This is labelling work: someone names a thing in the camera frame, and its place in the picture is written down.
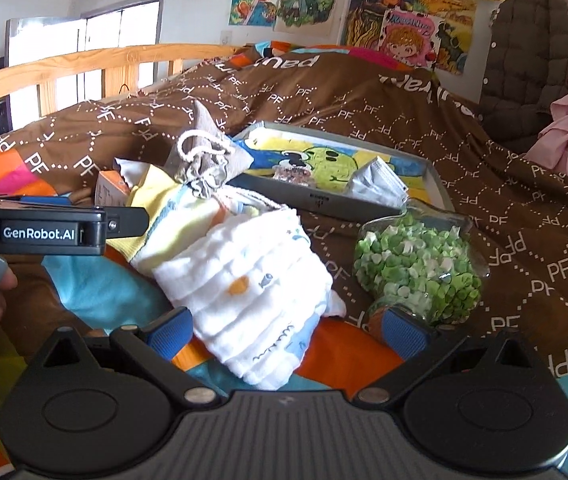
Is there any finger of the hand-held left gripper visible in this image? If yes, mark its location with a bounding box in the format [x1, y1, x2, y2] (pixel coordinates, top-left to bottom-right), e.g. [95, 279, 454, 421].
[106, 207, 150, 239]

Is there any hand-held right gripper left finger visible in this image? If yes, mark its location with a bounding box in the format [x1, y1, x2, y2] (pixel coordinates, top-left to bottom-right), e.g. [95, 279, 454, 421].
[29, 305, 221, 406]

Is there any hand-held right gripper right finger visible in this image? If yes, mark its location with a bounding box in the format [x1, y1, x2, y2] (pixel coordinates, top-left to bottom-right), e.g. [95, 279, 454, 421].
[354, 306, 538, 406]

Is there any yellow and white cloth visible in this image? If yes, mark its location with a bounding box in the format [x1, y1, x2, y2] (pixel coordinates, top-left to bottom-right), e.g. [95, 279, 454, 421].
[105, 157, 275, 271]

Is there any white muslin cloth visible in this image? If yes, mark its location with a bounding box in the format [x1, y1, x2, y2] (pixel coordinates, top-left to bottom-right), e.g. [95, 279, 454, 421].
[151, 207, 349, 392]

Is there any grey drawstring pouch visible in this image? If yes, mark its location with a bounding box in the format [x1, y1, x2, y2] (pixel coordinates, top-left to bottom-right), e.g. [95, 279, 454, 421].
[165, 100, 255, 198]

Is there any grey tray with cartoon print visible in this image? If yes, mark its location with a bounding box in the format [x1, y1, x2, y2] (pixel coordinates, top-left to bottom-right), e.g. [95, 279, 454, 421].
[228, 121, 458, 222]

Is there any orange box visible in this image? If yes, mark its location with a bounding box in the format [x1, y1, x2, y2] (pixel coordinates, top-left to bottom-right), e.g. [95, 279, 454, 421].
[94, 170, 131, 209]

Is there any glass jar of green paper stars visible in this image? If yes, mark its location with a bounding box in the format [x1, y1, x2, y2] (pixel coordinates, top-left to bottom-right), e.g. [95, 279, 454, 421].
[353, 199, 490, 332]

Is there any multicoloured bed sheet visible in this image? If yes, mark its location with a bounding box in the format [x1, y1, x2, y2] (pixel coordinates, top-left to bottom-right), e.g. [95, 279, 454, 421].
[0, 40, 568, 480]

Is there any small clear packet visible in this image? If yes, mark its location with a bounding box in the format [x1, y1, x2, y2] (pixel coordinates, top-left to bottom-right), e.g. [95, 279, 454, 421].
[273, 161, 315, 190]

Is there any blond figure cartoon poster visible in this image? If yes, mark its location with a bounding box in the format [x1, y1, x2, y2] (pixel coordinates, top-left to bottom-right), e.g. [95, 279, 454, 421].
[275, 0, 342, 42]

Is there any pink-bordered cartoon poster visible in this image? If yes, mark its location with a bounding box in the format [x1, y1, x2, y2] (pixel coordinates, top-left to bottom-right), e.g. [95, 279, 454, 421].
[379, 8, 438, 69]

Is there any brown quilted jacket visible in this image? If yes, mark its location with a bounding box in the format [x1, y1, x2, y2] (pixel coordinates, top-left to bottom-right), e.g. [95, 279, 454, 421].
[478, 0, 568, 153]

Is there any orange and yellow drawing poster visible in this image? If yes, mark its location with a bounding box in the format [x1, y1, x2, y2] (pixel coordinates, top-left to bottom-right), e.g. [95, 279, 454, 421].
[341, 0, 478, 77]

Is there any wooden bed rail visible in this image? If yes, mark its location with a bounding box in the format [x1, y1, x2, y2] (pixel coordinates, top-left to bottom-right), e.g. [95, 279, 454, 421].
[0, 44, 245, 142]

